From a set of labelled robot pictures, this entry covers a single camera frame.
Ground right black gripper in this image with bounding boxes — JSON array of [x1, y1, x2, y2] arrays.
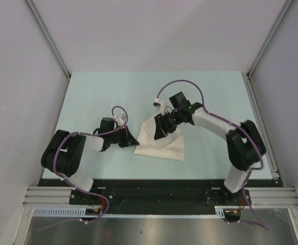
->
[[154, 110, 182, 141]]

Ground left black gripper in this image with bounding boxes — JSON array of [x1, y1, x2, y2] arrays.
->
[[109, 126, 139, 148]]

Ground white cloth napkin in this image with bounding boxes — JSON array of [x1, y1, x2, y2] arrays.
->
[[134, 113, 185, 162]]

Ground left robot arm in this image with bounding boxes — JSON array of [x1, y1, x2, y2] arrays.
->
[[41, 114, 139, 204]]

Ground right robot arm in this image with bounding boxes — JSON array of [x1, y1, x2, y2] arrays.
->
[[153, 92, 266, 205]]

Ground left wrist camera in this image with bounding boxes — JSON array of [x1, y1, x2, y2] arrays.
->
[[114, 114, 127, 127]]

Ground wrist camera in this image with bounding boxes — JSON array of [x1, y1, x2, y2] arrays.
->
[[114, 114, 127, 127], [153, 98, 168, 115]]

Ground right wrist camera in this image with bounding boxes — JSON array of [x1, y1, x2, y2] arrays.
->
[[153, 98, 168, 115]]

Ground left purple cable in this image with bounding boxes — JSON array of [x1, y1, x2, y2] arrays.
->
[[35, 106, 128, 230]]

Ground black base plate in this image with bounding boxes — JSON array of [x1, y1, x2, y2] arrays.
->
[[38, 178, 284, 216]]

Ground white slotted cable duct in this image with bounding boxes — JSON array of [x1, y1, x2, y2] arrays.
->
[[33, 205, 228, 219]]

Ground right aluminium corner post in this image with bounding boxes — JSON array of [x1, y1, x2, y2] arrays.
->
[[248, 0, 295, 77]]

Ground aluminium corner post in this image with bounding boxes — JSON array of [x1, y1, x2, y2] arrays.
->
[[22, 0, 72, 79], [248, 0, 295, 77]]

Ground right side aluminium rail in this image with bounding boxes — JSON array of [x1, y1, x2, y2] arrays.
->
[[242, 73, 280, 180]]

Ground aluminium rail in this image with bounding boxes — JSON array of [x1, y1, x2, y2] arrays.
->
[[22, 187, 298, 208], [242, 73, 280, 180]]

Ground front aluminium rail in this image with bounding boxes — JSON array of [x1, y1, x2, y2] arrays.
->
[[22, 187, 298, 208]]

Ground left aluminium corner post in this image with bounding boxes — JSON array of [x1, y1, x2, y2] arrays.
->
[[22, 0, 72, 79]]

